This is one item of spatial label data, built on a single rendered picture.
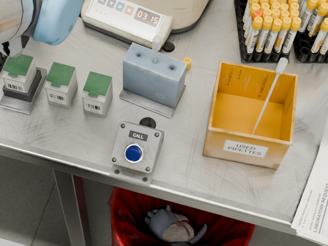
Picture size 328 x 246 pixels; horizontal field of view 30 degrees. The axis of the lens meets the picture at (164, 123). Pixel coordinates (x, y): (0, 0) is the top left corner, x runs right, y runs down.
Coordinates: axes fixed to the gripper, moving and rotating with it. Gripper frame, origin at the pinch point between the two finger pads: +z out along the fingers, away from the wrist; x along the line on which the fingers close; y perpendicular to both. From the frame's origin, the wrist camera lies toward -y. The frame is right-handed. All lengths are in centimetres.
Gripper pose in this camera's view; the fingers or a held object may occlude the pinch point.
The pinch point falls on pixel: (10, 55)
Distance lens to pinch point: 100.4
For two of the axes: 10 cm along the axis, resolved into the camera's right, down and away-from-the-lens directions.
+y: 2.5, -8.4, 4.8
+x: -9.7, -2.5, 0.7
